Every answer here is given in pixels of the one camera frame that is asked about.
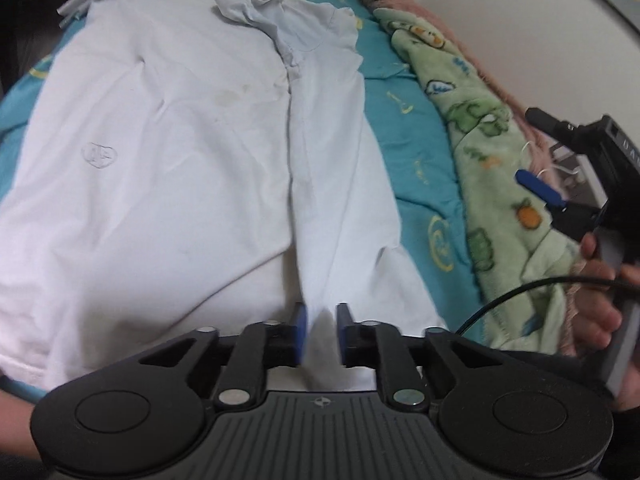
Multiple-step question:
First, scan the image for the green cartoon fleece blanket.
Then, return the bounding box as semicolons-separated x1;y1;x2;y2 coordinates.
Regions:
372;6;591;356

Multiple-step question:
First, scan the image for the person's right hand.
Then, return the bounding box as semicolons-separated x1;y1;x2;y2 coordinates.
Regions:
570;233;639;411

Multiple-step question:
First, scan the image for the teal patterned bed sheet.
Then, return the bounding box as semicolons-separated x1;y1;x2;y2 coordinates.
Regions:
0;0;486;406

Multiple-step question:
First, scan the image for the white charging cable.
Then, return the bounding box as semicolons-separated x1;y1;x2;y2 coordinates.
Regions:
519;140;584;181

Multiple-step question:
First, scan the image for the pink fuzzy blanket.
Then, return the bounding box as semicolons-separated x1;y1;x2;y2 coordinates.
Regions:
342;0;589;359

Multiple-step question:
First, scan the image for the white t-shirt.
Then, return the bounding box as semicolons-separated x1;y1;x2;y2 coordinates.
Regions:
0;0;449;394

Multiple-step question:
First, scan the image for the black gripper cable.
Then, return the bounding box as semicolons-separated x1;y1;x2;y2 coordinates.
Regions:
451;275;640;336

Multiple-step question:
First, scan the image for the grey wall socket panel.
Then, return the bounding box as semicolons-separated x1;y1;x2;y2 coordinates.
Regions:
548;141;605;207

